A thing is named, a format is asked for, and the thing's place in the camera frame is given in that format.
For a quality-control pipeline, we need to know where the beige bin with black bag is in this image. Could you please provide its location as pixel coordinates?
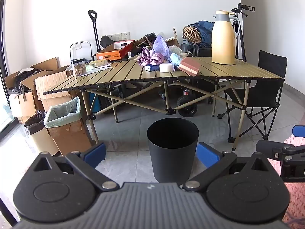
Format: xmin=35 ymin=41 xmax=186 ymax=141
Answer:
xmin=24 ymin=111 xmax=60 ymax=156

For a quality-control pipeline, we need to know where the black folding chair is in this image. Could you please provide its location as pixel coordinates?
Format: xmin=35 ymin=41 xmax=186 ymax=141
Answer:
xmin=217 ymin=50 xmax=288 ymax=144

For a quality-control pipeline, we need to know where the purple satin cloth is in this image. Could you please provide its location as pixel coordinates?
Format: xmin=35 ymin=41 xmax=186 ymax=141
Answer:
xmin=138 ymin=47 xmax=165 ymax=67

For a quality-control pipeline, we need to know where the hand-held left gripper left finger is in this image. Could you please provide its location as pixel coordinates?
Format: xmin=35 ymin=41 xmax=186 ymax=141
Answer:
xmin=32 ymin=143 xmax=120 ymax=192

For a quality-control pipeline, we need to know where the black cart handle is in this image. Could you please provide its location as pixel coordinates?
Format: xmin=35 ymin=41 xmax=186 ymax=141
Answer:
xmin=88 ymin=10 xmax=102 ymax=53

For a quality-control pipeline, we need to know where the blue case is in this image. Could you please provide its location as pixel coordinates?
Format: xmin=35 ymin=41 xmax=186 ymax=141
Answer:
xmin=89 ymin=93 xmax=102 ymax=115

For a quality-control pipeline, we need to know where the cream thermos jug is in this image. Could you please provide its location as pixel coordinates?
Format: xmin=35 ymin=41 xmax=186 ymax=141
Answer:
xmin=212 ymin=10 xmax=240 ymax=65

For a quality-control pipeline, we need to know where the printed paper leaflet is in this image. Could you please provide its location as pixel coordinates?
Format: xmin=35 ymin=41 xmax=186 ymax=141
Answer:
xmin=84 ymin=63 xmax=112 ymax=73

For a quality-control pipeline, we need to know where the dark brown bag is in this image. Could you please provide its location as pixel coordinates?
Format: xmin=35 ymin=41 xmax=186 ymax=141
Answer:
xmin=135 ymin=33 xmax=158 ymax=48

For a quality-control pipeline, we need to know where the dark blue bag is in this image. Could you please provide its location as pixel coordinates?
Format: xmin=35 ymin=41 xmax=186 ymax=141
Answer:
xmin=191 ymin=20 xmax=215 ymax=48

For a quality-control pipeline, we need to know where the black round bin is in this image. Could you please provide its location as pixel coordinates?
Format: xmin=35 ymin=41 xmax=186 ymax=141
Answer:
xmin=146 ymin=118 xmax=200 ymax=184

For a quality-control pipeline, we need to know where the open cardboard box with flap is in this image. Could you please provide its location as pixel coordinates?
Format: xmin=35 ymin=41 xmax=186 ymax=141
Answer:
xmin=164 ymin=27 xmax=181 ymax=48

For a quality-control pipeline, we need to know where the orange cardboard box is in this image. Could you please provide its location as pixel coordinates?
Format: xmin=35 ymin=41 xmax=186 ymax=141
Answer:
xmin=96 ymin=40 xmax=135 ymax=61

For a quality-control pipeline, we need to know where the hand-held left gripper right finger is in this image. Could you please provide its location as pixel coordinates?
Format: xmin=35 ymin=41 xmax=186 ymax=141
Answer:
xmin=182 ymin=142 xmax=272 ymax=192

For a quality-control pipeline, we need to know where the black tripod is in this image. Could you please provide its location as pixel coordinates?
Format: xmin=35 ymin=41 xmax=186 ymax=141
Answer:
xmin=231 ymin=3 xmax=256 ymax=62

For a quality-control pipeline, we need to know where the clear snack jar black lid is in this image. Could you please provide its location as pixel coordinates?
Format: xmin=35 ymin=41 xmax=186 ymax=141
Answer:
xmin=72 ymin=58 xmax=87 ymax=77

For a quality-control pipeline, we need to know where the black bag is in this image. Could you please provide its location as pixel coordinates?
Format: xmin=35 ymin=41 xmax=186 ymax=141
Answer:
xmin=100 ymin=35 xmax=115 ymax=48

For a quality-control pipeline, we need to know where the black suitcase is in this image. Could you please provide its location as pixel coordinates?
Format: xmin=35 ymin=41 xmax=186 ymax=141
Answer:
xmin=191 ymin=45 xmax=212 ymax=58

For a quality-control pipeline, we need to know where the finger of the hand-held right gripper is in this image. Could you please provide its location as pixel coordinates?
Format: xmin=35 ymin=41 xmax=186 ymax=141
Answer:
xmin=256 ymin=139 xmax=297 ymax=164
xmin=292 ymin=125 xmax=305 ymax=139

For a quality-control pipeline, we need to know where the row of wall sockets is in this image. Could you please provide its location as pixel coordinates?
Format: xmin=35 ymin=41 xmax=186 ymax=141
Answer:
xmin=107 ymin=32 xmax=130 ymax=41

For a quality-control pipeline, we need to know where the olive slatted folding table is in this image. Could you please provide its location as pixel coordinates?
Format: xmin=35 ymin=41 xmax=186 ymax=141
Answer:
xmin=42 ymin=57 xmax=285 ymax=152

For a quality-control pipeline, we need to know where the cardboard box with green liner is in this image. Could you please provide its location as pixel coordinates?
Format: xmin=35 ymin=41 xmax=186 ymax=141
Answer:
xmin=44 ymin=96 xmax=93 ymax=156

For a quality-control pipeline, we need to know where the wicker ball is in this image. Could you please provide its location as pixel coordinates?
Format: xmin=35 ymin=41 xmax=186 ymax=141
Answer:
xmin=183 ymin=26 xmax=202 ymax=44

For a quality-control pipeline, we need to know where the silver tube frame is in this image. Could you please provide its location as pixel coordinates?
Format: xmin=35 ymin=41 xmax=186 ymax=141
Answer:
xmin=70 ymin=41 xmax=93 ymax=65

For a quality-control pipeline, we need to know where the pink brick-shaped block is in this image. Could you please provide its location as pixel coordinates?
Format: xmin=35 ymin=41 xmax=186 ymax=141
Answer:
xmin=178 ymin=57 xmax=201 ymax=77

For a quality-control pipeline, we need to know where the small yellow carton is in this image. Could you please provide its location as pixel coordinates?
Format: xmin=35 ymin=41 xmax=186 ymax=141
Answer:
xmin=89 ymin=60 xmax=109 ymax=67

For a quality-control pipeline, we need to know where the large brown cardboard box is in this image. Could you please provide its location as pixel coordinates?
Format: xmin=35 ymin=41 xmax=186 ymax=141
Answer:
xmin=35 ymin=65 xmax=83 ymax=111
xmin=4 ymin=57 xmax=60 ymax=124

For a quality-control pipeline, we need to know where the light blue fluffy pouch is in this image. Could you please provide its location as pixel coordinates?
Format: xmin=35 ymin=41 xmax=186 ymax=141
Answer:
xmin=170 ymin=53 xmax=183 ymax=70

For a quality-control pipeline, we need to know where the lavender mesh cloth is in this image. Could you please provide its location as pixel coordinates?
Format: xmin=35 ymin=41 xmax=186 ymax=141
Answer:
xmin=152 ymin=35 xmax=170 ymax=57

